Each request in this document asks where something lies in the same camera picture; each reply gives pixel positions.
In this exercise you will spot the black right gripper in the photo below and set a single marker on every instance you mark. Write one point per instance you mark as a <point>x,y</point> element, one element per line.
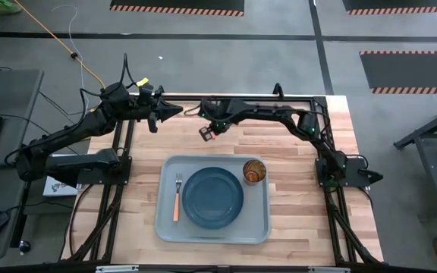
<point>218,121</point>

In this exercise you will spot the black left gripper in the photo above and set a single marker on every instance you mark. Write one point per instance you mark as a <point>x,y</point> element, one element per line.
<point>154,108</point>

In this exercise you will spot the amber glass cup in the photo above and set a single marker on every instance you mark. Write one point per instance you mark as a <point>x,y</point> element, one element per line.
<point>254,172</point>

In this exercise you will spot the dark blue plate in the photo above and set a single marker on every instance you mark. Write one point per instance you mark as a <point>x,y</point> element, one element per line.
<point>212,197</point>

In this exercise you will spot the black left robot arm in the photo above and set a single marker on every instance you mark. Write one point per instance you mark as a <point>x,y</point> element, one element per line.
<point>89,123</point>

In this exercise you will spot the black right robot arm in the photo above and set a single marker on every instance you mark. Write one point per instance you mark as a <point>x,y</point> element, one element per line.
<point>271,112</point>

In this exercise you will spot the grey plastic tray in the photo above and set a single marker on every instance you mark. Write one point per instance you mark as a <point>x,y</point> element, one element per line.
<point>256,216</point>

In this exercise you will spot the yellow tape label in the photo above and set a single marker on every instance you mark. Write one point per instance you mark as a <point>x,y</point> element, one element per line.
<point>142,82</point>

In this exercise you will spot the black hazard striped floor mat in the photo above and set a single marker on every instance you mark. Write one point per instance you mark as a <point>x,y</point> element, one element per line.
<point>177,4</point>
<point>412,70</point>
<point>400,3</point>

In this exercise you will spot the white printed box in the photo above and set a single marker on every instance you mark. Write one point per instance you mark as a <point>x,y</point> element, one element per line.
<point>57,190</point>

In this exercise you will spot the large grey desk top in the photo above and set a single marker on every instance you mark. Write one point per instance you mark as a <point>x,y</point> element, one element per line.
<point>17,113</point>

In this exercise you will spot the person's green shoe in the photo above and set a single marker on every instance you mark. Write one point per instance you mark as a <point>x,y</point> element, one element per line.
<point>6,7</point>

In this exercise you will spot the black caster wheel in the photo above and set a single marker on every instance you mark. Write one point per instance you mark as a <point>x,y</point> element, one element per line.
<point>24,247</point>

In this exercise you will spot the grey metal stand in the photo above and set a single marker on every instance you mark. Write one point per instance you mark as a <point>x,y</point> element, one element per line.
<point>415,134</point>

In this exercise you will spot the black frame clamp knob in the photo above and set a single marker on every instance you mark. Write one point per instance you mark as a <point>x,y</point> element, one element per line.
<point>160,89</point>
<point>278,89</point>

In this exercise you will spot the black aluminium table frame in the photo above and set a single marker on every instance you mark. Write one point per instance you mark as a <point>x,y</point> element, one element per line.
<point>320,101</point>

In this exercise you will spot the silver metal bracket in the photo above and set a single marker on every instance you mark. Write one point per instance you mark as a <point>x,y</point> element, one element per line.
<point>116,269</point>
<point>328,270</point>

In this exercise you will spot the black pointed base bracket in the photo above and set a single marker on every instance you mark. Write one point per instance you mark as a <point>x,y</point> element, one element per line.
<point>371,176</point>

